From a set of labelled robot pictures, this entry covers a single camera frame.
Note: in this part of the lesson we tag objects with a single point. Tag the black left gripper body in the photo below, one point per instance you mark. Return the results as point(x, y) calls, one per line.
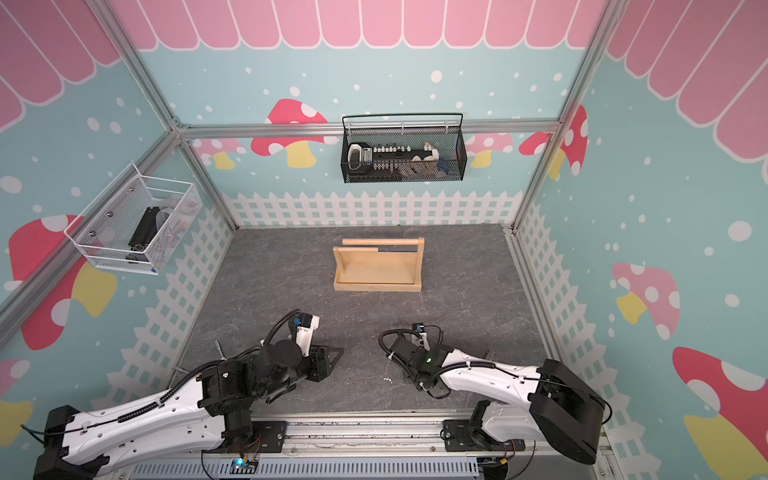
point(317, 367)

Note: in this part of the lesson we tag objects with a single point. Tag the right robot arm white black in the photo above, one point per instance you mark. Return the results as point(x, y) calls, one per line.
point(548, 403)

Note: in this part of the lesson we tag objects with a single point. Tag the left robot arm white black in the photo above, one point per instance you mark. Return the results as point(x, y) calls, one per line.
point(208, 409)

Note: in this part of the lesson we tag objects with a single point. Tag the wooden jewelry display stand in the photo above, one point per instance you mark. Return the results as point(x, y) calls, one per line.
point(379, 265)

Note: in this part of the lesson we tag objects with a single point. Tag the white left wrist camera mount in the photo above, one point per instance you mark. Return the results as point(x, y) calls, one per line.
point(302, 328)

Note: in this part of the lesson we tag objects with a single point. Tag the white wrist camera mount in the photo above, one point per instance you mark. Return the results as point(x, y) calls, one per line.
point(302, 328)
point(420, 330)

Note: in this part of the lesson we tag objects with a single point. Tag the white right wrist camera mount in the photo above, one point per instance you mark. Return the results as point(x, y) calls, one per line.
point(420, 330)

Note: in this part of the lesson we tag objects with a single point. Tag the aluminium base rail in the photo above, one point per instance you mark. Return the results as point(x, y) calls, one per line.
point(376, 445)

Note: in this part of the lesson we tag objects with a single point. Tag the black wire mesh basket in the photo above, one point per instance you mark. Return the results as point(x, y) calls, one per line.
point(396, 148)

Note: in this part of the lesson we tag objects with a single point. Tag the white wire basket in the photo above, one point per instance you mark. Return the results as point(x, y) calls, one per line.
point(136, 223)

